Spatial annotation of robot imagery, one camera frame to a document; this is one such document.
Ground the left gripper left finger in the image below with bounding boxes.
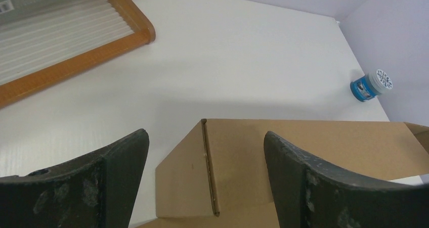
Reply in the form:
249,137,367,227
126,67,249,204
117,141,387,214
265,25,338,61
1,129,149,227

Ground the blue white lidded jar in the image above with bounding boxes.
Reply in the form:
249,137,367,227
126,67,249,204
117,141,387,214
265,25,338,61
350,69,393,102

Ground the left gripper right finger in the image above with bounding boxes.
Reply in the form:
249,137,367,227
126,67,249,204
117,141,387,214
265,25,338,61
264,131,428,227

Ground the brown cardboard box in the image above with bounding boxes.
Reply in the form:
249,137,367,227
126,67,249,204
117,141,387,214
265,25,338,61
145,119,428,227

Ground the wooden tiered rack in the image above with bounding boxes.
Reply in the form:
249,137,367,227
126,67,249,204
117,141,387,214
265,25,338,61
1,0,156,107

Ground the small white grey box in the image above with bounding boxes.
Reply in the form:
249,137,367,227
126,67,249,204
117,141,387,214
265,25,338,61
0,0,73,24

